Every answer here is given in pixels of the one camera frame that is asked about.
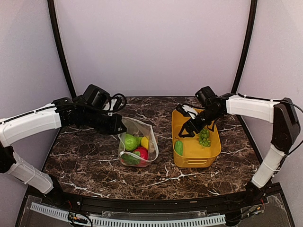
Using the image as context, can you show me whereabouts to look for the black right frame post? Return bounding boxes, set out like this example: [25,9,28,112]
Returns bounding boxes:
[231,0,258,94]

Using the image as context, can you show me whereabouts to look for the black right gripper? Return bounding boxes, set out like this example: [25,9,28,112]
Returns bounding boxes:
[179,107,222,137]

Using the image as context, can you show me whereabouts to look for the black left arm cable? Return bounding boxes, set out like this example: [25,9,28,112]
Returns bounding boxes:
[110,93,127,112]

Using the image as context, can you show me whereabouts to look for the yellow toy lemon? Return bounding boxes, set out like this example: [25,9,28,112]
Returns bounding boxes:
[141,136,149,150]

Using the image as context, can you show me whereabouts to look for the green toy cucumber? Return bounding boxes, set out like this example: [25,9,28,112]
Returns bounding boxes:
[174,138,183,156]

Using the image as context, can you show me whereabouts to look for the green toy guava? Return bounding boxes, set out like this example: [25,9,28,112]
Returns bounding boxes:
[125,134,142,152]

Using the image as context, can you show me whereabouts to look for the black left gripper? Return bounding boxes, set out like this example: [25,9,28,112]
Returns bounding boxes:
[82,107,126,134]

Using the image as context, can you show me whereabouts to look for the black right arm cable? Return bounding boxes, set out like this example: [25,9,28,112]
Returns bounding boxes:
[281,99,303,157]

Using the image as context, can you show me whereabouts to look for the yellow plastic basket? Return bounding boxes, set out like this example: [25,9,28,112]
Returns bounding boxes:
[171,110,221,168]

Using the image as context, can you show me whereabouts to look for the black front rail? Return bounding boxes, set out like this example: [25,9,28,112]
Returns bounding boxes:
[59,191,268,214]

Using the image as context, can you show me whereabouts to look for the small right wrist webcam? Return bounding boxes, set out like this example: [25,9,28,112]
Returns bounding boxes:
[176,104,198,119]

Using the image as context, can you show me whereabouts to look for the red toy apple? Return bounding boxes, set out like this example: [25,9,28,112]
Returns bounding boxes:
[133,147,148,165]

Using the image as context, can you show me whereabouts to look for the black frame post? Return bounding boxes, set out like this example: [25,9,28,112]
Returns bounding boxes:
[231,0,258,94]
[47,0,76,98]

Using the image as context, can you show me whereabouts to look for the black left frame post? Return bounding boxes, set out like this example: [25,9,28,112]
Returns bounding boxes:
[47,0,76,98]

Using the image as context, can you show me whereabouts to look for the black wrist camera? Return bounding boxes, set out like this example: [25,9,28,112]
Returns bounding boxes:
[83,84,110,109]
[195,86,217,106]

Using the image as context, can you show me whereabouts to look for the white slotted cable duct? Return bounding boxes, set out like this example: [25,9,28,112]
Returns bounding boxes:
[30,202,226,227]

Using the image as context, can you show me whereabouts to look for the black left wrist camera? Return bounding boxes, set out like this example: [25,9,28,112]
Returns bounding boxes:
[83,84,110,109]

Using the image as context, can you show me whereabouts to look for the clear dotted zip top bag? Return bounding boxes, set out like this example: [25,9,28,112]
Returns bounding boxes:
[118,117,159,167]

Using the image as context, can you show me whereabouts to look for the green toy grapes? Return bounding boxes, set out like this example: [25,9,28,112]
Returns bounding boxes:
[198,129,211,148]

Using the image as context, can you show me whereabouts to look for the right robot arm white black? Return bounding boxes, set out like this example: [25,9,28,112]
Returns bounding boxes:
[176,93,301,205]

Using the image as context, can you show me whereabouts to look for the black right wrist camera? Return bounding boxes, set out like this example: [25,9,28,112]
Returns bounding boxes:
[195,86,217,106]

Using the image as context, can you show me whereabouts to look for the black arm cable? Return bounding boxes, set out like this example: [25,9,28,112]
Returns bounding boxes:
[281,99,303,157]
[110,93,127,112]

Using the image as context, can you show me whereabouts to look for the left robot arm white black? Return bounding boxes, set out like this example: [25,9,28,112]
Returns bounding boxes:
[0,94,127,206]

